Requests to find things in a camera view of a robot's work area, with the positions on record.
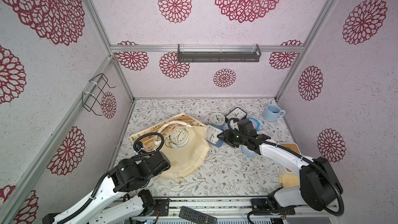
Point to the beige canvas tote bag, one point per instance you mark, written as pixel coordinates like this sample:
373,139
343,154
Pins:
184,160

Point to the black remote control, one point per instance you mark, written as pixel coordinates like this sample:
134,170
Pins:
196,217

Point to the pale blue rounded alarm clock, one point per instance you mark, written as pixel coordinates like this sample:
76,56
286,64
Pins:
249,153

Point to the large blue square alarm clock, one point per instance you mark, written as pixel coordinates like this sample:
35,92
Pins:
212,135

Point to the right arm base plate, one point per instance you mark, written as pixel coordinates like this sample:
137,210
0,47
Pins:
269,207

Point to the blue twin bell alarm clock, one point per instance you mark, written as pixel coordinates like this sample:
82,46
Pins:
255,123

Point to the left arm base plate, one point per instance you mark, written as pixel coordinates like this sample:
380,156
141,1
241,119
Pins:
160,207

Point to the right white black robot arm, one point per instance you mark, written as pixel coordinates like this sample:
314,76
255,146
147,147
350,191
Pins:
319,186

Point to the black square alarm clock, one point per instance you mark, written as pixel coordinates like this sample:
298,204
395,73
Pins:
237,113

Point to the light blue mug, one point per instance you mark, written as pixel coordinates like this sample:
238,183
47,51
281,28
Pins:
272,112

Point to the white wooden top box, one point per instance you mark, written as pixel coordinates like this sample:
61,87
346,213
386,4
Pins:
291,146

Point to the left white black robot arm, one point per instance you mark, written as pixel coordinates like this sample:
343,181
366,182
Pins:
119,193

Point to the black wire wall rack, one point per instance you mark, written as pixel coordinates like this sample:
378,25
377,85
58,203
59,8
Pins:
92,98

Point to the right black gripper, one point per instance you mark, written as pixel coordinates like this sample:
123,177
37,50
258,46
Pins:
230,137

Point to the yellow cloth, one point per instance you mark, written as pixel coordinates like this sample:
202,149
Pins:
289,180

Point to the white twin bell alarm clock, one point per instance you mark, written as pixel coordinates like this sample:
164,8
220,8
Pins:
178,138

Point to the white round alarm clock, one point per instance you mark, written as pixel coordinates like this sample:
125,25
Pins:
217,119

